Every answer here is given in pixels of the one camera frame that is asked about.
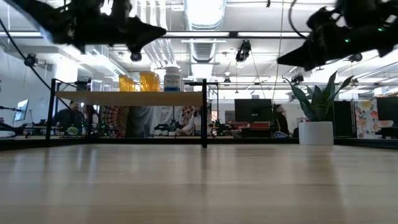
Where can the computer monitor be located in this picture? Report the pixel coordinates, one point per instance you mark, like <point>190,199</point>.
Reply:
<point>22,110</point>

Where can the silver ceiling air duct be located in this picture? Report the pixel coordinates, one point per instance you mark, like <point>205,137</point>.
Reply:
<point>203,12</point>

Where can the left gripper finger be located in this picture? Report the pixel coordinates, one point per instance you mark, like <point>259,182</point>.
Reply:
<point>140,26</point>
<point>136,39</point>

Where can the wooden shelf with black legs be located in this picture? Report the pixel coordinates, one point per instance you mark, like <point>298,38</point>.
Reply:
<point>140,99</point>

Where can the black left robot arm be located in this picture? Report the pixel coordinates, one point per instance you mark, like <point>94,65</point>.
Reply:
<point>46,18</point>

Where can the small orange pill bottle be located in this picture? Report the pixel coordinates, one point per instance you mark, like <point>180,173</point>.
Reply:
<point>123,83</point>
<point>131,85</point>

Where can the white melatonin bottle teal label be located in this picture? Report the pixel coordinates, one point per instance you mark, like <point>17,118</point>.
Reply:
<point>172,79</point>

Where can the mandala pattern tapestry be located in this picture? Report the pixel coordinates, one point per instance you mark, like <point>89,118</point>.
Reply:
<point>115,119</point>

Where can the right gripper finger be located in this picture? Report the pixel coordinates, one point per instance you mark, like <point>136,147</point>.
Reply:
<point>303,62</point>
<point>301,48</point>

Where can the floral pattern panel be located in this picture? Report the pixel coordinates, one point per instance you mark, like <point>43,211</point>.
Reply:
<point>365,119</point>

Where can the red storage box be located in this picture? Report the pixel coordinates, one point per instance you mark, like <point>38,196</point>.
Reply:
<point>258,125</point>

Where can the long ceiling light bar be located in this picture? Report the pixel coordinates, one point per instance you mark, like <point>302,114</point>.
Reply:
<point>202,34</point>

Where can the black aluminium rig frame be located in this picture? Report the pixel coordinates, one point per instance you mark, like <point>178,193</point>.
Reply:
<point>248,140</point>

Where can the black partition panel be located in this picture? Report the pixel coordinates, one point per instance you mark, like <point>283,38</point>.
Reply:
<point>343,119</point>
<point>388,109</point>

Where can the snake plant in white pot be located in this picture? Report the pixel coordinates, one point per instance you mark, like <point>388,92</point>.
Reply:
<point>315,132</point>

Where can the black ceiling spotlight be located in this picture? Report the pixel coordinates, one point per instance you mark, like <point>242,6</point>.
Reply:
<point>298,77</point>
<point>356,57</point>
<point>136,57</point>
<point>243,51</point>
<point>29,60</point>

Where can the person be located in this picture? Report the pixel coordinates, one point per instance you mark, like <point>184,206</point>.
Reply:
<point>281,121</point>
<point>66,118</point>
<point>91,118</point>
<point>192,123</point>

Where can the clear pill bottle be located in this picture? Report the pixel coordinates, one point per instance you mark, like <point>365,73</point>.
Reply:
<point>108,84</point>
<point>97,82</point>

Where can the black screen back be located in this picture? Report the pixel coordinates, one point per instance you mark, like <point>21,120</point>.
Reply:
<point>253,110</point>

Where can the grey hanging cloth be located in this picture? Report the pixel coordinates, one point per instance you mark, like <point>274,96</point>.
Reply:
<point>141,123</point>

